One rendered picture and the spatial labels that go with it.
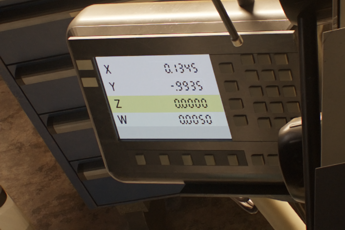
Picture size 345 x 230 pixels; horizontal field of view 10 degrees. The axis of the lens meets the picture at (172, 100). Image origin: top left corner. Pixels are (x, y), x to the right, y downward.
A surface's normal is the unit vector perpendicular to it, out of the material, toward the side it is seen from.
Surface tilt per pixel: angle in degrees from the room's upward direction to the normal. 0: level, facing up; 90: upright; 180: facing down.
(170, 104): 71
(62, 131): 90
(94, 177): 90
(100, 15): 14
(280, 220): 52
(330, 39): 0
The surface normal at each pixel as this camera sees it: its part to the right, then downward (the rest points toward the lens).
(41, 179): -0.37, -0.64
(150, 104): -0.41, 0.51
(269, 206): -0.19, 0.17
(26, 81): -0.12, 0.75
